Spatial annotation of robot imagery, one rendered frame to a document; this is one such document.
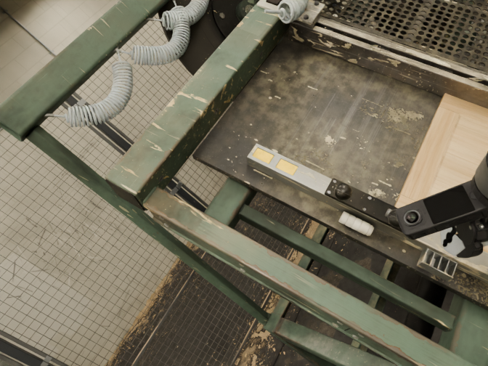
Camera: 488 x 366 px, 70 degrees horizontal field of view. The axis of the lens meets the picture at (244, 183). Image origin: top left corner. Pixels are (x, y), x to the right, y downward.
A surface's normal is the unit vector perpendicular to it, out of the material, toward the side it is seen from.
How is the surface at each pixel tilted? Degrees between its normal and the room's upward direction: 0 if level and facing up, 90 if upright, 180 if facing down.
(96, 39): 90
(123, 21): 90
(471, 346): 51
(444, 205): 23
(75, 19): 90
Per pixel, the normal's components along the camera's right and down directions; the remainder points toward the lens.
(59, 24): 0.52, -0.10
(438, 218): -0.63, -0.40
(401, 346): -0.04, -0.47
